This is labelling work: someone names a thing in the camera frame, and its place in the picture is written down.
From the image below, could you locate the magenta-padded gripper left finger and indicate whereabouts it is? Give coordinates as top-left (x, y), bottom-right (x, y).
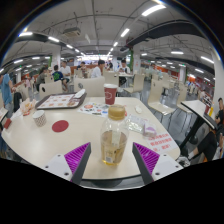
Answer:
top-left (40, 142), bottom-right (92, 185)

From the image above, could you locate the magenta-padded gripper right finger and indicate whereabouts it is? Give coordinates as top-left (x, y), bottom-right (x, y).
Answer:
top-left (132, 142), bottom-right (183, 186)

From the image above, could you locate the clear tea bottle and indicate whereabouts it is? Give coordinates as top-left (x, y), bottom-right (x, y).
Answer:
top-left (100, 104), bottom-right (130, 167)

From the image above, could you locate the white notice sticker, red print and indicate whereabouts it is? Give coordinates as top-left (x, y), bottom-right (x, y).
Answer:
top-left (146, 132), bottom-right (180, 154)

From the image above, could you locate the crumpled clear plastic wrapper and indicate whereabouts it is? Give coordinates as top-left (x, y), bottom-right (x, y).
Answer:
top-left (126, 114), bottom-right (158, 138)

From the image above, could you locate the flat round red coaster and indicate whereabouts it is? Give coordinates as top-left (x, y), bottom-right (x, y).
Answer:
top-left (51, 119), bottom-right (70, 133)

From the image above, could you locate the colourful printed flyer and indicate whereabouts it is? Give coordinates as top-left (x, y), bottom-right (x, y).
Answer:
top-left (77, 101), bottom-right (111, 118)

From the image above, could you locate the brown food tray, paper liner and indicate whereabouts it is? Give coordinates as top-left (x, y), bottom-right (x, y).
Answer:
top-left (34, 92), bottom-right (88, 111)

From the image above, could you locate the group of beige canteen chairs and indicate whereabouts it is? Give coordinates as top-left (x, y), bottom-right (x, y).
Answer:
top-left (123, 71), bottom-right (201, 118)

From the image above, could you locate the person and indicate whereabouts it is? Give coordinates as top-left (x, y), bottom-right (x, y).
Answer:
top-left (51, 64), bottom-right (66, 83)
top-left (188, 97), bottom-right (224, 163)
top-left (0, 73), bottom-right (14, 108)
top-left (35, 67), bottom-right (49, 93)
top-left (90, 59), bottom-right (106, 79)
top-left (59, 60), bottom-right (72, 84)
top-left (118, 59), bottom-right (132, 87)

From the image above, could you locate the crumpled white napkin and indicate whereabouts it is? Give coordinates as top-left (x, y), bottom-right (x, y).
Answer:
top-left (72, 88), bottom-right (87, 99)

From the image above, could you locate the red paper cup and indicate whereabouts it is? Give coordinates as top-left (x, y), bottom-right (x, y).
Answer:
top-left (103, 83), bottom-right (119, 106)

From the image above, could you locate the clear plastic bag with food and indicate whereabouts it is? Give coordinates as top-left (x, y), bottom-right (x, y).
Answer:
top-left (19, 98), bottom-right (37, 117)

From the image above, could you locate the beige canteen chair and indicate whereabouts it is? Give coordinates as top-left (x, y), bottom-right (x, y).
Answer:
top-left (38, 80), bottom-right (64, 100)
top-left (73, 76), bottom-right (106, 98)

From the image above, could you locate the neighbouring canteen table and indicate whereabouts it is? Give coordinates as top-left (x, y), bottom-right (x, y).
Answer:
top-left (180, 99), bottom-right (219, 151)

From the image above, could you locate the black backpack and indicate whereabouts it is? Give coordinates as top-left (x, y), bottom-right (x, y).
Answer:
top-left (12, 91), bottom-right (23, 113)

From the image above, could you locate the ceiling air conditioning unit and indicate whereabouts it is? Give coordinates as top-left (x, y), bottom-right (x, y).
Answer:
top-left (62, 27), bottom-right (82, 38)

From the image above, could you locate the group of ceiling strip lights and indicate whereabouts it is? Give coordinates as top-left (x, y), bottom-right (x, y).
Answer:
top-left (0, 3), bottom-right (216, 74)

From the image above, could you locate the white ribbed mug, gold handle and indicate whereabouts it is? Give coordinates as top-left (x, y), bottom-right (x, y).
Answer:
top-left (32, 110), bottom-right (48, 128)

